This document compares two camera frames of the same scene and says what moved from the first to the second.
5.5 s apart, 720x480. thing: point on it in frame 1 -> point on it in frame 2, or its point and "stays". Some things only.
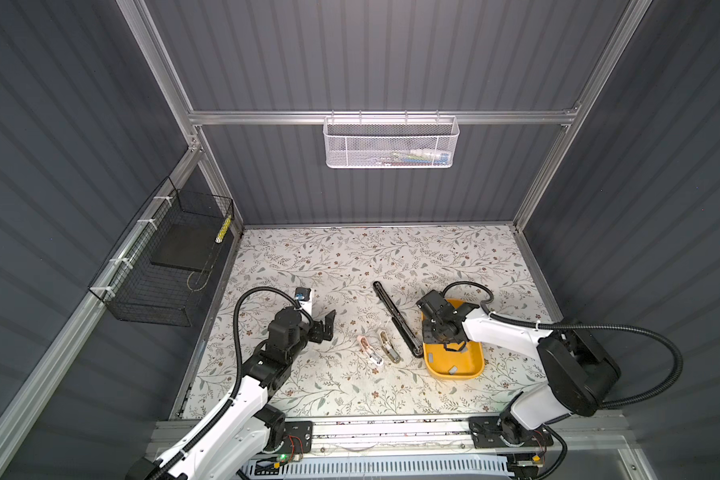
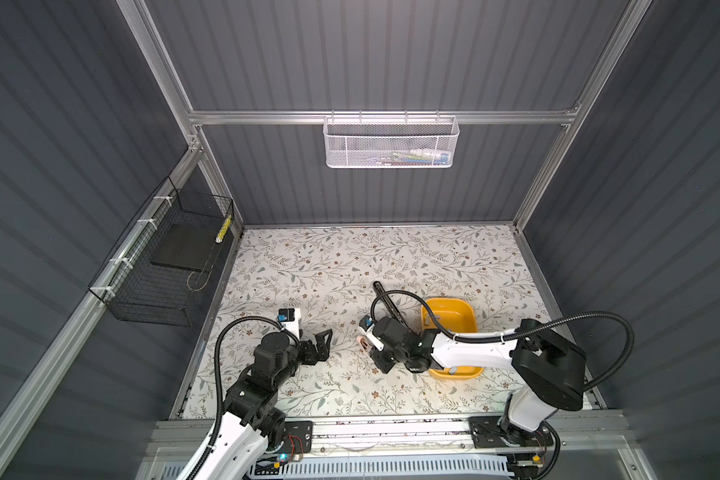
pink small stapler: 373,357 stays
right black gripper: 425,332 -> 379,362
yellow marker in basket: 224,229 stays
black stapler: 398,321 stays
